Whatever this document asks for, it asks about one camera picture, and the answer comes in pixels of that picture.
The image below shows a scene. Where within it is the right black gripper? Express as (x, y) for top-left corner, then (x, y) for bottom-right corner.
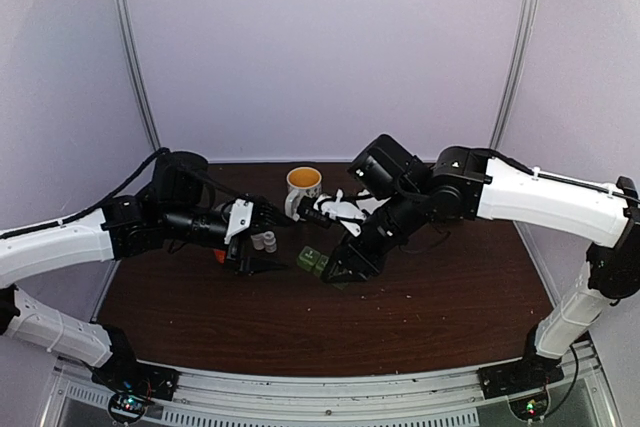
(322, 185), (429, 284)

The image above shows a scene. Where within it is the green weekly pill organizer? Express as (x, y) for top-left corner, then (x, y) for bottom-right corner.
(296, 246), (329, 280)

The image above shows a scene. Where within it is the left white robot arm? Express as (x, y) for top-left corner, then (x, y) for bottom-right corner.
(1, 148), (293, 391)

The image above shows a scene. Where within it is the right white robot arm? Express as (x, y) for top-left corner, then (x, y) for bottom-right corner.
(314, 134), (639, 389)

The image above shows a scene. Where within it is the shorter small white bottle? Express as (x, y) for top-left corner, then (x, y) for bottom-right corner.
(263, 231), (277, 253)

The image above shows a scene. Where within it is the orange pill bottle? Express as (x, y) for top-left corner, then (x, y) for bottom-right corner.
(213, 249), (226, 265)

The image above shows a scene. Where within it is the white mug yellow inside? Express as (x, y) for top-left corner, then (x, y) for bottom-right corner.
(284, 166), (323, 221)

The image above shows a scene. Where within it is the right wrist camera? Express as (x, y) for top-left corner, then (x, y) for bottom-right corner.
(296, 189), (368, 237)

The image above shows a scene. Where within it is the aluminium front rail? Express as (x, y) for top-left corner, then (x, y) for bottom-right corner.
(35, 340), (623, 426)

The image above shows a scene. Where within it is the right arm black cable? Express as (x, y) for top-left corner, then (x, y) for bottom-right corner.
(479, 149), (640, 203)

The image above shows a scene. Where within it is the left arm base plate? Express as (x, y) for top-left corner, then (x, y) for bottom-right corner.
(89, 363), (179, 401)

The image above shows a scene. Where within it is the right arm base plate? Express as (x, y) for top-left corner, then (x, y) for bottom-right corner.
(478, 361), (564, 400)

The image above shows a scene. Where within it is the left aluminium frame post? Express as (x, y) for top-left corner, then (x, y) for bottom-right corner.
(113, 0), (162, 150)

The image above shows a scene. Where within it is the aluminium frame post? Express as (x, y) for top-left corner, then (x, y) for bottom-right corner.
(113, 0), (162, 150)
(489, 0), (539, 150)

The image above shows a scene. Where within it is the right aluminium frame post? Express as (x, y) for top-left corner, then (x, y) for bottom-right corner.
(489, 0), (539, 150)

